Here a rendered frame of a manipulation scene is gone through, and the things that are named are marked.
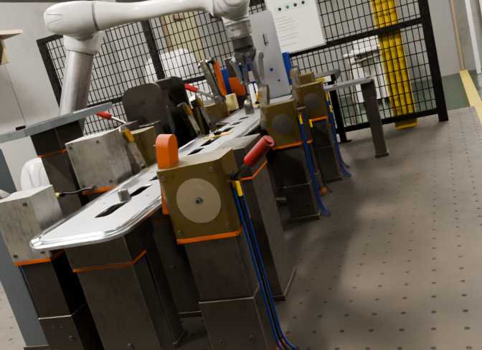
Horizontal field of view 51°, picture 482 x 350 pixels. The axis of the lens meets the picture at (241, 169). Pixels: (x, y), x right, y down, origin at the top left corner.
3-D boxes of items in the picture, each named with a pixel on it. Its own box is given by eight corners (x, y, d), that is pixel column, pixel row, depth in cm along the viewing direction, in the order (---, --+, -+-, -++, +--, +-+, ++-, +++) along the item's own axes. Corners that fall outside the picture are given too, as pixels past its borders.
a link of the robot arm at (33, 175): (25, 227, 176) (6, 168, 172) (43, 213, 194) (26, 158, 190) (69, 217, 176) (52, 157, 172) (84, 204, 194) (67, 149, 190)
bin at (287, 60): (293, 82, 215) (286, 51, 212) (226, 99, 221) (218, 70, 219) (295, 79, 231) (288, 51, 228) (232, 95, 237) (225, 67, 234)
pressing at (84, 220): (136, 237, 72) (133, 226, 72) (15, 255, 79) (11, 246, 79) (300, 95, 198) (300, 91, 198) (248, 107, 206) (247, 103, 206)
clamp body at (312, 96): (351, 179, 172) (328, 80, 165) (317, 185, 176) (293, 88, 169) (352, 174, 178) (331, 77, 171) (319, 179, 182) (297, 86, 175)
